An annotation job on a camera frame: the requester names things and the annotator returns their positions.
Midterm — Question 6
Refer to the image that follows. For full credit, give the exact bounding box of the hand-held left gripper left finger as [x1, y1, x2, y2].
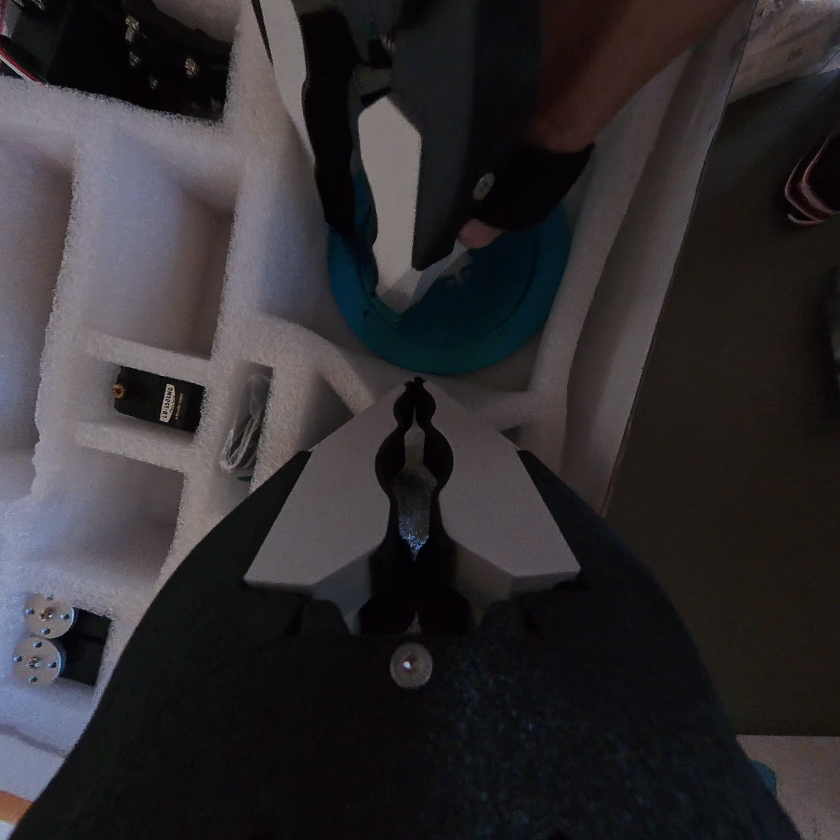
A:
[244, 381, 421, 634]

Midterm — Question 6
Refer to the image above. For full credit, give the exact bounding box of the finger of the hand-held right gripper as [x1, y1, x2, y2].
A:
[356, 97, 422, 298]
[412, 238, 475, 309]

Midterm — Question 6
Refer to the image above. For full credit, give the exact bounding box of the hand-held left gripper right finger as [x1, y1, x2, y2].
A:
[413, 379, 581, 634]

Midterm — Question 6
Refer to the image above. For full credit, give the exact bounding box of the white and orange cardboard box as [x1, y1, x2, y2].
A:
[0, 0, 759, 762]

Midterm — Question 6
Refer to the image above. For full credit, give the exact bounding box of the white foam insert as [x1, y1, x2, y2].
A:
[0, 0, 657, 756]

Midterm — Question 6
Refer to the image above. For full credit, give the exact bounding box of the white user manual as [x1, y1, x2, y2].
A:
[735, 735, 840, 840]

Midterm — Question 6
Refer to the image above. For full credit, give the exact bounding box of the person's right hand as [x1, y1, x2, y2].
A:
[528, 0, 752, 153]

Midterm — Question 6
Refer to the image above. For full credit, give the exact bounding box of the blue round metal plate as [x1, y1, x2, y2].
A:
[327, 167, 572, 376]

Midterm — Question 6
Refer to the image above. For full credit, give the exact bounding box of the small black servo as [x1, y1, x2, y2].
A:
[112, 366, 206, 434]

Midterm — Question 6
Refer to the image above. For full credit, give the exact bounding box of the black servo with silver disc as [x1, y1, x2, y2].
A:
[25, 594, 109, 641]
[13, 637, 99, 686]

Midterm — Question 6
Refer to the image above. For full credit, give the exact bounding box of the black part with wires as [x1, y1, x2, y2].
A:
[0, 0, 237, 122]

